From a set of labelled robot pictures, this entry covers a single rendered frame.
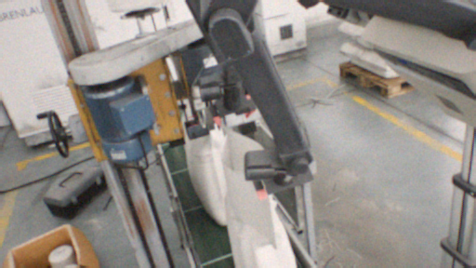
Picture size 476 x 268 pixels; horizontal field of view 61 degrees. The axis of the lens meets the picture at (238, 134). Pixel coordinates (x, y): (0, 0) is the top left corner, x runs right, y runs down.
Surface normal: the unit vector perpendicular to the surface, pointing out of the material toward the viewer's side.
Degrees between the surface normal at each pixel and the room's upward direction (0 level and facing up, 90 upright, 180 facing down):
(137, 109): 90
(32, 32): 90
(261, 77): 118
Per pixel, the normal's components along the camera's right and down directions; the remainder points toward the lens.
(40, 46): 0.31, 0.40
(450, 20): -0.07, 0.83
